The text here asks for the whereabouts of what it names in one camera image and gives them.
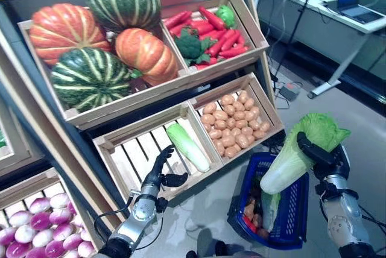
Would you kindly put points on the small light green lettuce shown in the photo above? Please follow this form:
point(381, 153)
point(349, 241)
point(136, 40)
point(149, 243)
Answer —
point(225, 15)

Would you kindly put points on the wooden potato crate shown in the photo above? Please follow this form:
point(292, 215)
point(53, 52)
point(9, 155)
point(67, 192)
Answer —
point(223, 90)

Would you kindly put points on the black power adapter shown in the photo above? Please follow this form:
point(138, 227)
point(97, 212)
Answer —
point(273, 78)

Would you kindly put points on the wooden turnip crate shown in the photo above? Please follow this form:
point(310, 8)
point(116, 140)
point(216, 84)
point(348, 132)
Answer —
point(30, 184)

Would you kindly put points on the grey power box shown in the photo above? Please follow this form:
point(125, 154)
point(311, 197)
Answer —
point(289, 92)

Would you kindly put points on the oblong orange pumpkin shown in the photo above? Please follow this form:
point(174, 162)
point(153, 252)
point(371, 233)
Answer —
point(144, 53)

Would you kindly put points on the red bell pepper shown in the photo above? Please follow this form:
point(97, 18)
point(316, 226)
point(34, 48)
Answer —
point(248, 224)

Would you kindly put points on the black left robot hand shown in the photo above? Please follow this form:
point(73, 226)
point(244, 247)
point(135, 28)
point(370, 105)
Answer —
point(156, 173)

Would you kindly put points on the green white napa cabbage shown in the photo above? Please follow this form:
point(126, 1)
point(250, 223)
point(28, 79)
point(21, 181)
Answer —
point(270, 209)
point(286, 164)
point(187, 146)

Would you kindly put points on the wide wooden pumpkin crate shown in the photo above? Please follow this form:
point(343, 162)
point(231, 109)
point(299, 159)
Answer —
point(120, 108)

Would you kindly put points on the black tripod stand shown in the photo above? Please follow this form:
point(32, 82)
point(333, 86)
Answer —
point(301, 8)

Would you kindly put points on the brown potato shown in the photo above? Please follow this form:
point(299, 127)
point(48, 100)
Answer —
point(230, 151)
point(248, 209)
point(249, 103)
point(226, 100)
point(220, 115)
point(262, 233)
point(257, 218)
point(264, 126)
point(209, 108)
point(242, 96)
point(241, 140)
point(207, 119)

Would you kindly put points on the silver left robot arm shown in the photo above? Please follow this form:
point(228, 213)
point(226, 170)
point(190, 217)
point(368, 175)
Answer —
point(141, 212)

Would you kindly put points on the large orange pumpkin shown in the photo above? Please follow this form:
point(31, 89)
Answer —
point(63, 29)

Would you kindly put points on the red orange carrot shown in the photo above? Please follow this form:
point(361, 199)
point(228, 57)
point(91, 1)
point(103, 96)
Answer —
point(233, 52)
point(230, 41)
point(218, 44)
point(178, 19)
point(211, 17)

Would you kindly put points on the purple white turnip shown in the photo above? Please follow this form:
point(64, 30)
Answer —
point(39, 205)
point(43, 237)
point(64, 231)
point(20, 218)
point(24, 233)
point(6, 236)
point(72, 241)
point(60, 215)
point(40, 220)
point(59, 200)

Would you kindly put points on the green striped pumpkin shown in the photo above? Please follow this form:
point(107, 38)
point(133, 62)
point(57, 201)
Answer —
point(87, 80)
point(120, 1)

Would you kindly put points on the blue plastic shopping basket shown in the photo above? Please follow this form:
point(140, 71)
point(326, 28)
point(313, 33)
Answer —
point(289, 209)

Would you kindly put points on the dark green broccoli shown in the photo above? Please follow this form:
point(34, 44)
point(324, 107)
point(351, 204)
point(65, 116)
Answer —
point(188, 45)

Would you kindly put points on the wooden pepper crate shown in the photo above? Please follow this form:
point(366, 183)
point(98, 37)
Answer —
point(21, 155)

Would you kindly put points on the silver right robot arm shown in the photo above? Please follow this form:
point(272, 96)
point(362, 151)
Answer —
point(340, 215)

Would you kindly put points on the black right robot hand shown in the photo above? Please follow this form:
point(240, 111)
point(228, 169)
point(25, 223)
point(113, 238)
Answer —
point(328, 164)

